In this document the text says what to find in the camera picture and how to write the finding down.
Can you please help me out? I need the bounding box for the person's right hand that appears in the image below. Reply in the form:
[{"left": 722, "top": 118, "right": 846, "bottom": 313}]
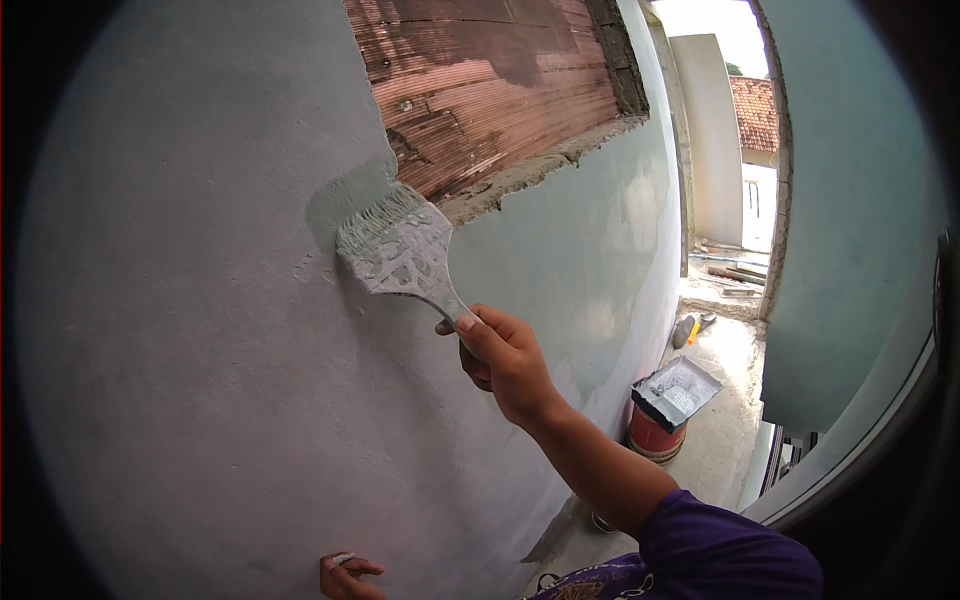
[{"left": 435, "top": 303, "right": 570, "bottom": 431}]

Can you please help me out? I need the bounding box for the person's left hand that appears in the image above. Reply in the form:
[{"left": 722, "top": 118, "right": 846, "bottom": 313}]
[{"left": 319, "top": 552, "right": 388, "bottom": 600}]

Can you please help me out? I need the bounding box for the wide paint-covered paintbrush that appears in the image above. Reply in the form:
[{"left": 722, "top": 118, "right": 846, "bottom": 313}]
[{"left": 335, "top": 182, "right": 489, "bottom": 363}]

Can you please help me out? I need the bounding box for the red paint bucket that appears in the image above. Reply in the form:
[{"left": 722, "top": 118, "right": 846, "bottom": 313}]
[{"left": 626, "top": 401, "right": 688, "bottom": 465}]

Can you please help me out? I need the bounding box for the person's body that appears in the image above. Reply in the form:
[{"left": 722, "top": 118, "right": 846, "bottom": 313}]
[{"left": 525, "top": 489, "right": 825, "bottom": 600}]

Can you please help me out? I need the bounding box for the grey paint tray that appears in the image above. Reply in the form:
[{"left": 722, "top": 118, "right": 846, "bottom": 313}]
[{"left": 630, "top": 354, "right": 725, "bottom": 435}]

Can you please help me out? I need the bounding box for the pile of wood planks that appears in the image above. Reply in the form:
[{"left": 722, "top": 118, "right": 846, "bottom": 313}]
[{"left": 693, "top": 238, "right": 771, "bottom": 300}]

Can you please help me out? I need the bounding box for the exposed red brick patch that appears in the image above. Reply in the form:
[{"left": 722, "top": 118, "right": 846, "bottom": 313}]
[{"left": 343, "top": 0, "right": 651, "bottom": 226}]

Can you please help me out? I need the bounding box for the white concrete column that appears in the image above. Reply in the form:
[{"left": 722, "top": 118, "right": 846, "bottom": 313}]
[{"left": 669, "top": 33, "right": 745, "bottom": 249}]

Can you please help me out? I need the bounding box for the red tiled roof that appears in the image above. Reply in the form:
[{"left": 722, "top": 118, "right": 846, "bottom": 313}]
[{"left": 728, "top": 75, "right": 780, "bottom": 154}]

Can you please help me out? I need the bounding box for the orange handled trowel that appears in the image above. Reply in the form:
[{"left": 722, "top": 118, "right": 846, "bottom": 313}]
[{"left": 672, "top": 310, "right": 718, "bottom": 351}]

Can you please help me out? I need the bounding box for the dark metal frame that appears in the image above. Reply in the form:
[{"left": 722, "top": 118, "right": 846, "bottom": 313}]
[{"left": 759, "top": 422, "right": 820, "bottom": 498}]

